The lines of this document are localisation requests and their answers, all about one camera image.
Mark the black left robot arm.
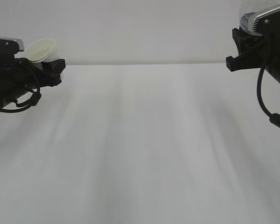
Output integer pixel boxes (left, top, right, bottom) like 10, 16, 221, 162
0, 58, 66, 113

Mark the black left camera cable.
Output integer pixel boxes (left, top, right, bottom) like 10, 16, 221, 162
0, 58, 42, 114

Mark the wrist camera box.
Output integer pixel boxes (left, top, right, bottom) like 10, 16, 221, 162
239, 4, 280, 36
0, 36, 25, 70

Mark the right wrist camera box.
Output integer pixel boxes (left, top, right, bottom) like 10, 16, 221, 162
239, 4, 280, 36

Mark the white paper cup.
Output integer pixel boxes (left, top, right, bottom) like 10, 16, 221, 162
23, 38, 60, 69

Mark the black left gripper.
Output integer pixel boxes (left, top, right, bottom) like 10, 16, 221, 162
0, 59, 66, 98

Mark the clear plastic water bottle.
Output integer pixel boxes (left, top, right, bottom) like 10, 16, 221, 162
239, 0, 280, 19

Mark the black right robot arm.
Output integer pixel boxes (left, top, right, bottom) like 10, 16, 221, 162
226, 28, 280, 84

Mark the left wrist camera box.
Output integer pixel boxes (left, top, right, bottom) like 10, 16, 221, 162
0, 36, 25, 70

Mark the black camera cable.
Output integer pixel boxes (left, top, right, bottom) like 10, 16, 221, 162
0, 58, 42, 114
256, 53, 280, 131

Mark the black right camera cable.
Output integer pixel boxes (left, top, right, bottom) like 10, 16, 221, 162
256, 53, 280, 131

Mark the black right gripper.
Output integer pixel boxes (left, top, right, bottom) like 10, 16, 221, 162
225, 28, 280, 77

